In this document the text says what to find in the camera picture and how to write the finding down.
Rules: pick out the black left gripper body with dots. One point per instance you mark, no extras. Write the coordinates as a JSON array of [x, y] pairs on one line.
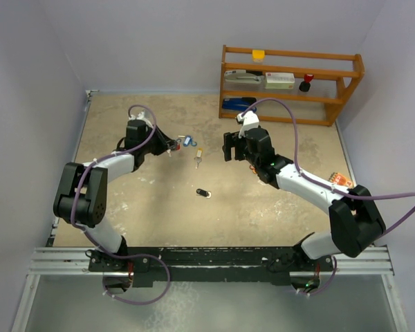
[[149, 146]]

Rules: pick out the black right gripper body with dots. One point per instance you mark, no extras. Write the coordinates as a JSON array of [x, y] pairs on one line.
[[253, 158]]

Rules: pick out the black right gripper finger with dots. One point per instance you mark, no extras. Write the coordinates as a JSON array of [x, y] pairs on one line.
[[239, 147], [228, 144]]

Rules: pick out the blue tag key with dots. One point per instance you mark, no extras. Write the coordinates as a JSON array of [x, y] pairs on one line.
[[182, 137]]

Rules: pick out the red tag key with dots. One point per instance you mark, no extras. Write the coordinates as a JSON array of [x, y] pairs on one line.
[[178, 144]]

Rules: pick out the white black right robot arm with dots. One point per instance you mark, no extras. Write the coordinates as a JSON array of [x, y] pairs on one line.
[[354, 223]]

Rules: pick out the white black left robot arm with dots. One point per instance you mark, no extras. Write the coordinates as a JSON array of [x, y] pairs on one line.
[[81, 198]]

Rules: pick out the yellow tag key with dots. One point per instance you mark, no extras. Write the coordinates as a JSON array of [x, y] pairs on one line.
[[198, 157]]

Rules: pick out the blue black stapler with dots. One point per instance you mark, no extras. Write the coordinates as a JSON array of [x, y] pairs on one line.
[[238, 104]]

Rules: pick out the black key fob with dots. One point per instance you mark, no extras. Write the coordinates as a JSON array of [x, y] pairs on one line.
[[203, 193]]

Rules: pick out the grey stapler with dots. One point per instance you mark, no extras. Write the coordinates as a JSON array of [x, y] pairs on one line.
[[243, 80]]

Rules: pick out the wooden shelf rack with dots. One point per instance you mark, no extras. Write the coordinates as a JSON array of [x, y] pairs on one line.
[[336, 76]]

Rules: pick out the white red cardboard box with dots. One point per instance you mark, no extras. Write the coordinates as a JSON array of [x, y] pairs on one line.
[[284, 81]]

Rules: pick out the red black stamp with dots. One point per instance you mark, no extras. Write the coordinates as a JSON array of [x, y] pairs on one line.
[[305, 85]]

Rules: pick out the orange packet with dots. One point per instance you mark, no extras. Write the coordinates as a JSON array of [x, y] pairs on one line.
[[340, 179]]

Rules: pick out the yellow lidded jar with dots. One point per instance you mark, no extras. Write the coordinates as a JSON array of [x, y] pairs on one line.
[[258, 56]]

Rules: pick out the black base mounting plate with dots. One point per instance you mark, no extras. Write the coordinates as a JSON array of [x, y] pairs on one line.
[[279, 266]]

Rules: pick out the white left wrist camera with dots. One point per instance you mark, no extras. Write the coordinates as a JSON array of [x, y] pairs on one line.
[[144, 115]]

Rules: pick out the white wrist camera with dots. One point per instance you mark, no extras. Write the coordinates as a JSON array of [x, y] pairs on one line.
[[248, 120], [144, 115]]

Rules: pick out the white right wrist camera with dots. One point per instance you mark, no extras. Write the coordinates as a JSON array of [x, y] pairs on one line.
[[248, 120]]

